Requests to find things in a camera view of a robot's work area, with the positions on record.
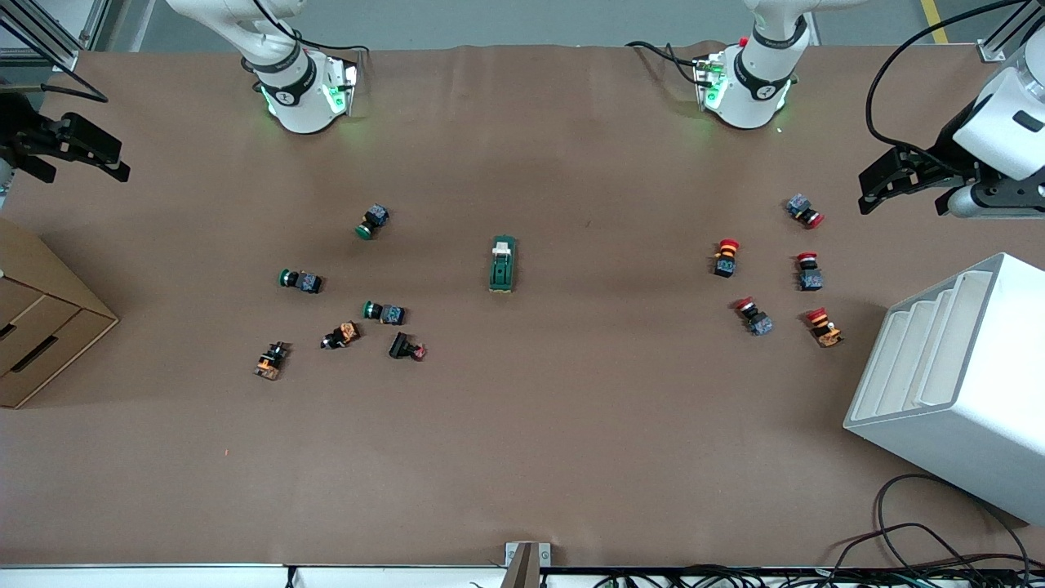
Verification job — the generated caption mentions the black orange contact switch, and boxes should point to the black orange contact switch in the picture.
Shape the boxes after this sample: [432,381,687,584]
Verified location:
[253,341,291,381]
[320,321,362,351]

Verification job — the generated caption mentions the cardboard drawer box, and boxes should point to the cardboard drawer box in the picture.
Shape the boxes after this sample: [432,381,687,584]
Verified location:
[0,216,121,409]

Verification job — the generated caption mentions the red striped-collar button orange block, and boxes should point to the red striped-collar button orange block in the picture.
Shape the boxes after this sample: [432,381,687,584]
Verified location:
[804,306,844,350]

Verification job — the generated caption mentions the long looped black cable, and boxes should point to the long looped black cable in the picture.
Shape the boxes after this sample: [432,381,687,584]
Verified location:
[875,472,1034,571]

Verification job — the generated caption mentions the white table edge rail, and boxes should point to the white table edge rail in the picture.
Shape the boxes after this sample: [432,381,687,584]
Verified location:
[0,562,1045,588]

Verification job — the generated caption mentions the green load switch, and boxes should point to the green load switch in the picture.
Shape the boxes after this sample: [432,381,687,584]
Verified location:
[488,235,518,294]

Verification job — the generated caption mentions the brown table mat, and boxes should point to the brown table mat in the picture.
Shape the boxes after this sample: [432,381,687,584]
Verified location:
[0,41,1045,570]

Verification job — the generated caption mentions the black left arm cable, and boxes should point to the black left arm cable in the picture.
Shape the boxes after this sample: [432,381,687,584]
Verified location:
[865,0,1045,176]

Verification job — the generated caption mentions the black base cable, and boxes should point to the black base cable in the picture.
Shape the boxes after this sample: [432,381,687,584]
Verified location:
[625,39,705,69]

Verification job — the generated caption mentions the short looped black cable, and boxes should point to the short looped black cable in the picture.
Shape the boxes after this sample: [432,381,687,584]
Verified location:
[831,523,985,571]

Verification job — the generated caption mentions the black red selector switch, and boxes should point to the black red selector switch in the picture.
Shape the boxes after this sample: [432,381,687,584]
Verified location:
[388,331,428,362]

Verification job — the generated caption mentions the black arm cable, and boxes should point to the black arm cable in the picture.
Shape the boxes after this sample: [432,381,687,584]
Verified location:
[865,0,1045,176]
[0,57,109,105]

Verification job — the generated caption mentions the tangled black cables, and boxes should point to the tangled black cables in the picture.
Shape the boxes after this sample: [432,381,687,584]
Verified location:
[596,560,1045,588]

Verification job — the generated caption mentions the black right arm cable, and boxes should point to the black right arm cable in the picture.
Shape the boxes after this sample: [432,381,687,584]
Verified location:
[0,57,109,105]

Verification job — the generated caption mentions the metal table edge bracket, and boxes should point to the metal table edge bracket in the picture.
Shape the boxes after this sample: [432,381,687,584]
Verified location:
[505,541,552,588]

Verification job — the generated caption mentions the white slotted rack box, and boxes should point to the white slotted rack box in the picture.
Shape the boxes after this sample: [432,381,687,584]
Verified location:
[843,252,1045,526]

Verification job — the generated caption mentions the aluminium frame post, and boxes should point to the aluminium frame post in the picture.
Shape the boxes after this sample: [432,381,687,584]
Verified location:
[976,0,1045,65]
[0,0,111,73]

